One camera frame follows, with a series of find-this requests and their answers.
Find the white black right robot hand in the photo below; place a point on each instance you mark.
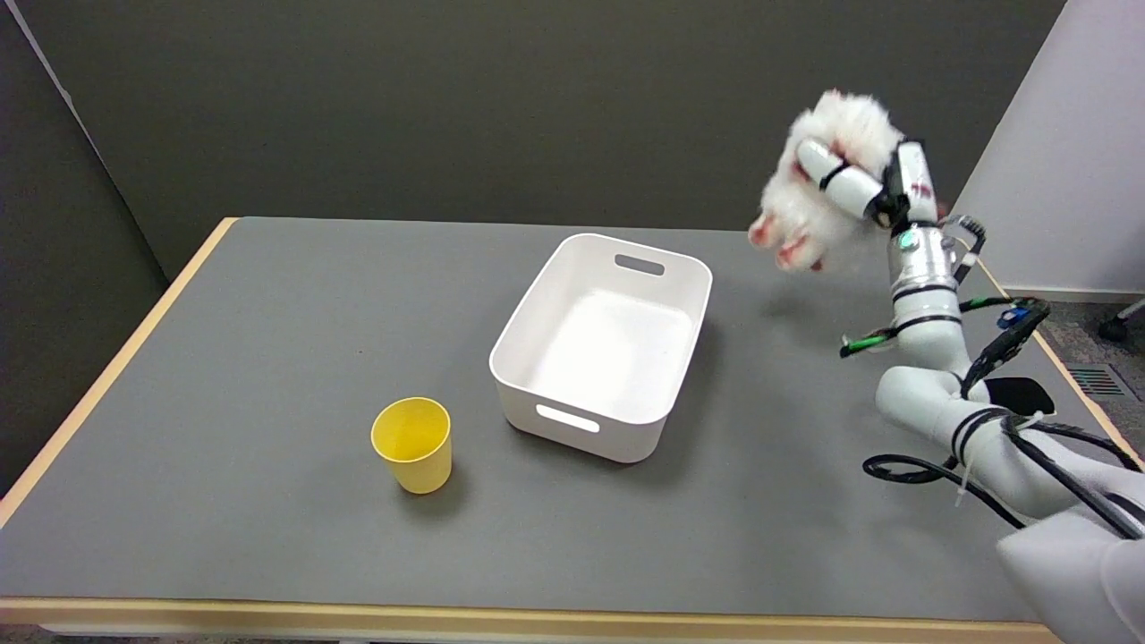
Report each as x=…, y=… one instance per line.
x=881, y=183

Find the white brown plush toy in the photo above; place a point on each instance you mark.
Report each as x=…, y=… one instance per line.
x=827, y=183

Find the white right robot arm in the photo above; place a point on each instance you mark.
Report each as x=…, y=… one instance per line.
x=984, y=420

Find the black flat device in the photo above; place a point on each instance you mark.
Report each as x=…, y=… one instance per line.
x=1022, y=394

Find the black caster wheel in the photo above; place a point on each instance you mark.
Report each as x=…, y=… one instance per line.
x=1118, y=324

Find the black floor vent grille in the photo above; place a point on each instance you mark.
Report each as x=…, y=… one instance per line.
x=1097, y=381

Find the white plastic bin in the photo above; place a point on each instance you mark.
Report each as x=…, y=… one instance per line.
x=601, y=347

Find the yellow plastic cup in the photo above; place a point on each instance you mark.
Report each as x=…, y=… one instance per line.
x=413, y=444

